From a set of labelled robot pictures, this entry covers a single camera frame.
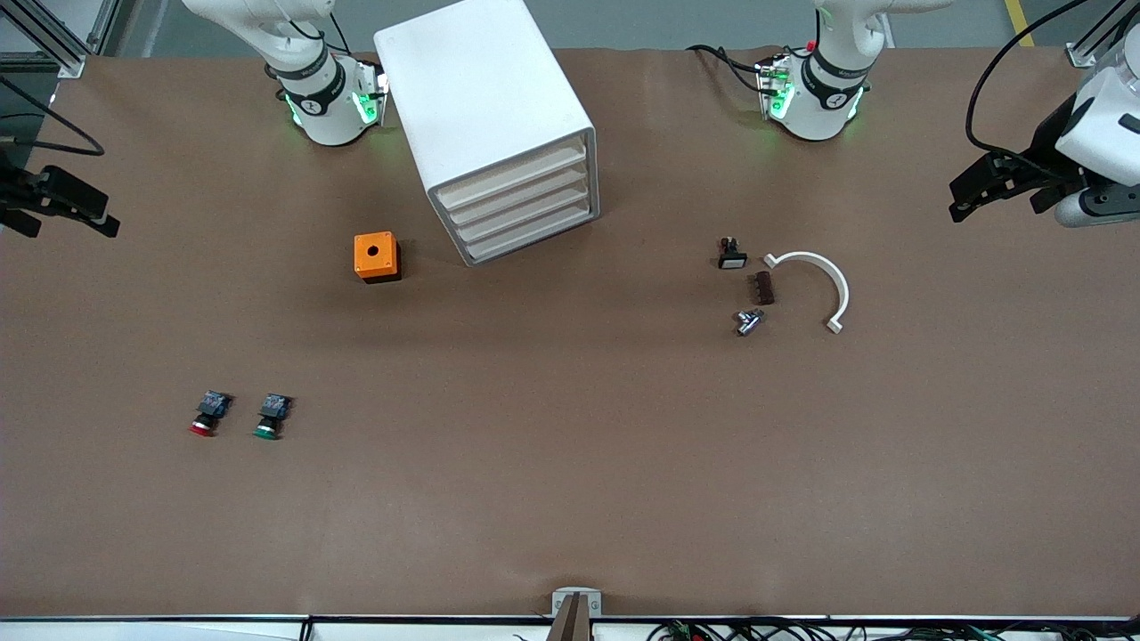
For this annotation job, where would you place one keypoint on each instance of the brown table cover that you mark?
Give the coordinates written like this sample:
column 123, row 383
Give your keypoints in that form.
column 534, row 445

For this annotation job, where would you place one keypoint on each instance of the white frame rail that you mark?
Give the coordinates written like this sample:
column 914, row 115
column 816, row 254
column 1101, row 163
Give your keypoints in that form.
column 134, row 632

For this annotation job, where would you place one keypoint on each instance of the yellow floor tape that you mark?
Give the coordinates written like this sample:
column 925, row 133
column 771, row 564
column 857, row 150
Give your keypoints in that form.
column 1020, row 22

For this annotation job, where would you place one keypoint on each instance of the white square push button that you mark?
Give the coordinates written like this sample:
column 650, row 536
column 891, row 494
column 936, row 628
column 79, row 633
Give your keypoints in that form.
column 732, row 260

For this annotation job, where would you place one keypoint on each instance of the grey metal bracket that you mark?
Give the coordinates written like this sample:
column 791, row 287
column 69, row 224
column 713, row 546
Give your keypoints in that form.
column 561, row 605

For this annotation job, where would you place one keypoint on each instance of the chrome valve fitting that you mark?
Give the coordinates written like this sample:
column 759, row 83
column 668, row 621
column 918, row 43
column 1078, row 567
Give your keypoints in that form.
column 746, row 322

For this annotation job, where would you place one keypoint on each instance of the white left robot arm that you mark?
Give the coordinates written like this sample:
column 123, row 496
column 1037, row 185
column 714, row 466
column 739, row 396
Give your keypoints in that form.
column 833, row 89

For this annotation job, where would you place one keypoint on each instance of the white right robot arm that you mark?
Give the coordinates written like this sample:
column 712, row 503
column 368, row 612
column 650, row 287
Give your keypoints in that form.
column 321, row 107

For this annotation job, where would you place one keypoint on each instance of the red push button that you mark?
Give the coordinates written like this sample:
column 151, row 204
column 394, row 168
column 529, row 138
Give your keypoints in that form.
column 207, row 418

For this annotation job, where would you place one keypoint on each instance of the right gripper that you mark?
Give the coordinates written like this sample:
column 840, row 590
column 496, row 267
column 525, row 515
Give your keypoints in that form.
column 11, row 190

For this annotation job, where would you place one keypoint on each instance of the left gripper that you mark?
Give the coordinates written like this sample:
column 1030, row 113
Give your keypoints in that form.
column 1048, row 148

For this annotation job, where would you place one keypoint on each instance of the aluminium profile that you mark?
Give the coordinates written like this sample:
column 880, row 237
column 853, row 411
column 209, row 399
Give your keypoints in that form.
column 1082, row 55
column 53, row 40

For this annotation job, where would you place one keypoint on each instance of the orange button box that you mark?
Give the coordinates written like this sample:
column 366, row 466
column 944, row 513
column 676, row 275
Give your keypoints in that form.
column 374, row 255

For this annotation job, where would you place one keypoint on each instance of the green push button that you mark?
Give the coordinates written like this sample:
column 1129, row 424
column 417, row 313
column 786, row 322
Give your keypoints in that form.
column 267, row 423

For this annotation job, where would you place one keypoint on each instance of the dark brown terminal block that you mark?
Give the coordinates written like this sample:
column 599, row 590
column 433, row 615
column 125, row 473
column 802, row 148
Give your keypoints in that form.
column 762, row 288

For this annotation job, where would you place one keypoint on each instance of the brown post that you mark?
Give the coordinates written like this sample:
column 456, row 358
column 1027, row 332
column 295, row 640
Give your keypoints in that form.
column 574, row 625

